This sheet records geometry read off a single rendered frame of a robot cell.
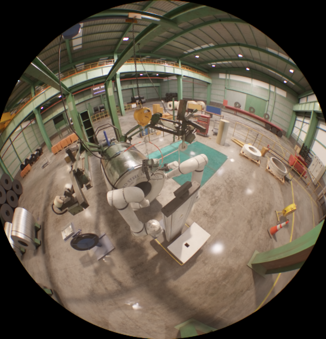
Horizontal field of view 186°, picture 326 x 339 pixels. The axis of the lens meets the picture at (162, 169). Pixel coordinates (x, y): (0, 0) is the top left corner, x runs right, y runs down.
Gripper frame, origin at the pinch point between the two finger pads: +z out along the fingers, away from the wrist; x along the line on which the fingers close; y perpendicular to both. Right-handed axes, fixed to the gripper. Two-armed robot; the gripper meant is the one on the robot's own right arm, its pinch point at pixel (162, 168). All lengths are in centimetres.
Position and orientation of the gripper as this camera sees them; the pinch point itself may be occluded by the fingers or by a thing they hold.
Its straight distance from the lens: 168.9
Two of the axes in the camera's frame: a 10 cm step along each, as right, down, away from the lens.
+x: 1.9, 9.7, -1.4
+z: -6.0, 2.3, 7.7
